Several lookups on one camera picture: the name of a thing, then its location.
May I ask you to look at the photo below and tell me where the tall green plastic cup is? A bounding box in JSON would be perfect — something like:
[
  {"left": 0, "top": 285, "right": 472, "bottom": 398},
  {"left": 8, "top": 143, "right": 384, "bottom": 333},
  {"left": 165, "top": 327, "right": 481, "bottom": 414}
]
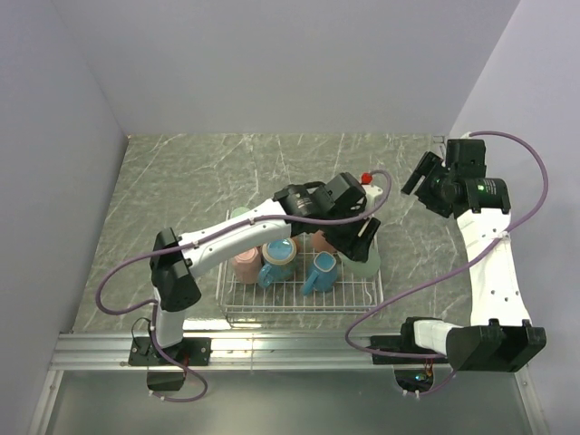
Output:
[{"left": 230, "top": 207, "right": 249, "bottom": 218}]

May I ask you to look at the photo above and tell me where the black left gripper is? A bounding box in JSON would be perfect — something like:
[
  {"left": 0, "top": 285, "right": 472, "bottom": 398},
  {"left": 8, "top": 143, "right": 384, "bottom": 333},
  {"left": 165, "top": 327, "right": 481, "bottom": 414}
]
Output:
[{"left": 324, "top": 207, "right": 382, "bottom": 263}]

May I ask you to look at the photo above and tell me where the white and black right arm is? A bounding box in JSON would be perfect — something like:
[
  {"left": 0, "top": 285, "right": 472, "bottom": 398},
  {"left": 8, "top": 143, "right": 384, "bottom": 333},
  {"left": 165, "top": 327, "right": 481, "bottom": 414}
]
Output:
[{"left": 399, "top": 138, "right": 546, "bottom": 372}]

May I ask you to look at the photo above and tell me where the aluminium mounting rail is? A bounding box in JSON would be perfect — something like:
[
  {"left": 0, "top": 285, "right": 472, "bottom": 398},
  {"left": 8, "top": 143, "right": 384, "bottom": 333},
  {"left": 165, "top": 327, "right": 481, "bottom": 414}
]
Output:
[{"left": 49, "top": 330, "right": 377, "bottom": 372}]

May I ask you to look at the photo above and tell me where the pink mug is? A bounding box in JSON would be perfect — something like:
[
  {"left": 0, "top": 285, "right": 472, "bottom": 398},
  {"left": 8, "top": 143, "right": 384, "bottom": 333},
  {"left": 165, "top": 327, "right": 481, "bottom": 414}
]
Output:
[{"left": 230, "top": 247, "right": 262, "bottom": 285}]

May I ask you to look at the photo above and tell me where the white wire dish rack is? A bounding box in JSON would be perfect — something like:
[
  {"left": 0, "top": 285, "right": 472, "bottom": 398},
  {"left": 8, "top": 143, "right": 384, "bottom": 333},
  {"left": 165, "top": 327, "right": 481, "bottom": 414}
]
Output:
[{"left": 216, "top": 235, "right": 383, "bottom": 317}]

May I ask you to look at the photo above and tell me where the orange floral mug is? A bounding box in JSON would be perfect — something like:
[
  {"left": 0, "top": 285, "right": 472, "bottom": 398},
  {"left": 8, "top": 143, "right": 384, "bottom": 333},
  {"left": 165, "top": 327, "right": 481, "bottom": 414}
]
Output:
[{"left": 291, "top": 236, "right": 302, "bottom": 251}]

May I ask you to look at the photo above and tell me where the short green plastic cup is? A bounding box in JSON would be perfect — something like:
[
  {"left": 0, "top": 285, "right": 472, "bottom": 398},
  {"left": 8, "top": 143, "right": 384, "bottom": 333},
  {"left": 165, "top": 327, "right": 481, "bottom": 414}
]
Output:
[{"left": 338, "top": 246, "right": 381, "bottom": 278}]

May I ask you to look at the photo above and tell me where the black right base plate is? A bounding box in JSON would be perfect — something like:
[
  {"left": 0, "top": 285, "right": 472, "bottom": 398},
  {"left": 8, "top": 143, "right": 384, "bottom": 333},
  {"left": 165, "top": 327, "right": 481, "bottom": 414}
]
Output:
[{"left": 368, "top": 334, "right": 448, "bottom": 398}]

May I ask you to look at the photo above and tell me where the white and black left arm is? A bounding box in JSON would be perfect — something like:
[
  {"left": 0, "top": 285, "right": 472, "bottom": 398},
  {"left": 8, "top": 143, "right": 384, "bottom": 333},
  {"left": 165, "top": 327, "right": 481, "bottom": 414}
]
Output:
[{"left": 150, "top": 172, "right": 388, "bottom": 364}]

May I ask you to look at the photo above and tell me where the tall pink plastic cup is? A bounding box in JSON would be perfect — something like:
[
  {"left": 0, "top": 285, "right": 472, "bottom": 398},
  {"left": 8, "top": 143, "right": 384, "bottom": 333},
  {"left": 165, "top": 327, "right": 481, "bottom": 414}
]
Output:
[{"left": 310, "top": 230, "right": 336, "bottom": 255}]

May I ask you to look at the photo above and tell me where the blue mug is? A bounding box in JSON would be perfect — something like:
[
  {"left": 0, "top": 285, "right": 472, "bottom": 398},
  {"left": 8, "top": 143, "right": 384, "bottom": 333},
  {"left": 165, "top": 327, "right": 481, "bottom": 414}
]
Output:
[
  {"left": 302, "top": 251, "right": 338, "bottom": 295},
  {"left": 257, "top": 238, "right": 297, "bottom": 288}
]

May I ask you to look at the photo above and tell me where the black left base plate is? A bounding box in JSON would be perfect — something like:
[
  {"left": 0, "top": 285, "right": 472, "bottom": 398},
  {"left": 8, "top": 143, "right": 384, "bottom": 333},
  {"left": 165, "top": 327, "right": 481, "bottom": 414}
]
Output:
[{"left": 127, "top": 317, "right": 212, "bottom": 402}]

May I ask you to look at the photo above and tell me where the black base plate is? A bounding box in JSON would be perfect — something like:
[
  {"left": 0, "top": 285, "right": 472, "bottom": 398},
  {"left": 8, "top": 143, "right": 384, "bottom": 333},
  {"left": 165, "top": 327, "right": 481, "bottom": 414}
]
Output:
[
  {"left": 127, "top": 317, "right": 212, "bottom": 402},
  {"left": 368, "top": 334, "right": 448, "bottom": 398}
]

